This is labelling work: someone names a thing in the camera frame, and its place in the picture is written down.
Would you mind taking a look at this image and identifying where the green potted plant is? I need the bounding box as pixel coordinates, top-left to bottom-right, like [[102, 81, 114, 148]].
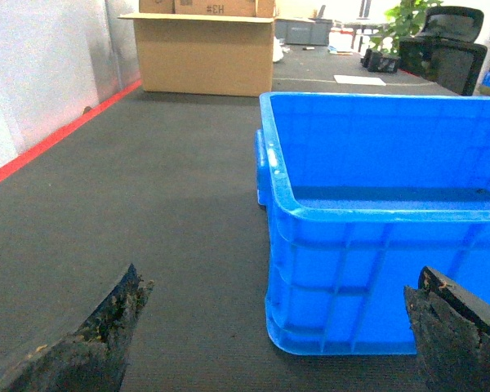
[[369, 0, 443, 55]]

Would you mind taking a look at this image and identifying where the blue plastic crate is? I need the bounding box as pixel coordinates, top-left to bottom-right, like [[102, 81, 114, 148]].
[[255, 92, 490, 356]]

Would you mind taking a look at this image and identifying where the red edge tape strip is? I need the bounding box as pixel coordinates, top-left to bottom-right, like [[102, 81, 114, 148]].
[[0, 79, 141, 183]]

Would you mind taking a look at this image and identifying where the large open cardboard box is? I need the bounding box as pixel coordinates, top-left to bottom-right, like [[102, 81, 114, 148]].
[[123, 1, 275, 97]]

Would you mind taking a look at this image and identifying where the black office chair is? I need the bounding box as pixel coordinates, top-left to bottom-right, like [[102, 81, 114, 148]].
[[399, 6, 488, 96]]

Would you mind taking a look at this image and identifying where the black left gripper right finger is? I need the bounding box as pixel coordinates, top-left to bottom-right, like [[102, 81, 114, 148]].
[[403, 266, 490, 391]]

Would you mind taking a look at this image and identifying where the white paper sheet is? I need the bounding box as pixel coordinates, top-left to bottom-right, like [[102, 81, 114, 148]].
[[334, 74, 387, 87]]

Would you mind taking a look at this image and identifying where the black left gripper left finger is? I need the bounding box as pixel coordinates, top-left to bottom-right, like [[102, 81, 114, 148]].
[[0, 264, 154, 391]]

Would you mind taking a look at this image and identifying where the grey plastic crate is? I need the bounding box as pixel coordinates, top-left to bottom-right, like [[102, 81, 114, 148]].
[[274, 19, 333, 46]]

